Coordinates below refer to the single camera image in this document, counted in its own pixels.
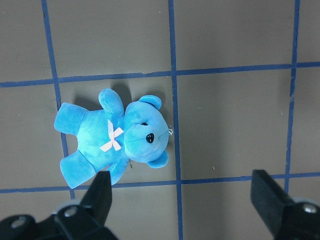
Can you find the blue plush teddy bear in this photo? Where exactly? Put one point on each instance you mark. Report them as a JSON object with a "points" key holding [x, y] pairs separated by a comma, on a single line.
{"points": [[113, 136]]}

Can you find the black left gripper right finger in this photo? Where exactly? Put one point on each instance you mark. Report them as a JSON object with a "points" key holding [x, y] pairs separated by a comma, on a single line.
{"points": [[285, 217]]}

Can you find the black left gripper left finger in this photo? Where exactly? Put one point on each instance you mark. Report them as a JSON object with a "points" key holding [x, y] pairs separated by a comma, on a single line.
{"points": [[82, 221]]}

